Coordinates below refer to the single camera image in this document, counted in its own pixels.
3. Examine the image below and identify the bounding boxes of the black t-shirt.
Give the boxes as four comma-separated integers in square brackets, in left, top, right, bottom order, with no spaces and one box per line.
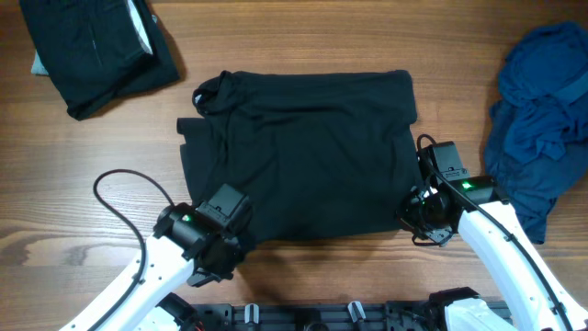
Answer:
[176,70,421,250]

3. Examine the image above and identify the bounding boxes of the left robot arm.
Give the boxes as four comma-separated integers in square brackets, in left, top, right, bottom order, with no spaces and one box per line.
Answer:
[63,184,251,330]

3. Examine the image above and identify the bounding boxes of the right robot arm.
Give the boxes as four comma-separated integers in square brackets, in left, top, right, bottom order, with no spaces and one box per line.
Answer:
[398,142,587,330]

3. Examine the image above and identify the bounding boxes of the blue garment pile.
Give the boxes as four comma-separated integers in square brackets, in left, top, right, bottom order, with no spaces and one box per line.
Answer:
[483,22,587,245]

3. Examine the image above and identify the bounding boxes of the folded black garment stack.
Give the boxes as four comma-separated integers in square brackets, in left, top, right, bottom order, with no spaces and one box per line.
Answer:
[19,0,180,120]

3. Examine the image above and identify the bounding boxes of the folded grey garment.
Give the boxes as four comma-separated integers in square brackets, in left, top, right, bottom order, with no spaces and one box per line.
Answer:
[31,52,49,76]

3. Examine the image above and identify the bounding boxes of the black mounting rail base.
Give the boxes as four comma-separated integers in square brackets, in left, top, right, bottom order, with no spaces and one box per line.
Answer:
[194,301,447,331]

